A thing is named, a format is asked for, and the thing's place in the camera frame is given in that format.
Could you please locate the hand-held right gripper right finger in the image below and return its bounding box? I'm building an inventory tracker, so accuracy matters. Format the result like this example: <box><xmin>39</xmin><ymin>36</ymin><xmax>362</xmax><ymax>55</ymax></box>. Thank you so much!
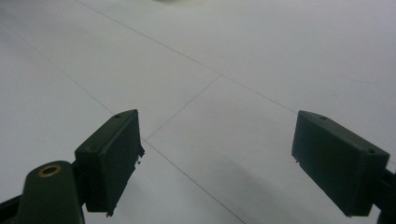
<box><xmin>291</xmin><ymin>110</ymin><xmax>390</xmax><ymax>217</ymax></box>

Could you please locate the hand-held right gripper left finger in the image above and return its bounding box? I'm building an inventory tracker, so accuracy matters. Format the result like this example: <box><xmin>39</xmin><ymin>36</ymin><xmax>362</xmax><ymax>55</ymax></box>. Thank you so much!
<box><xmin>74</xmin><ymin>108</ymin><xmax>146</xmax><ymax>217</ymax></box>

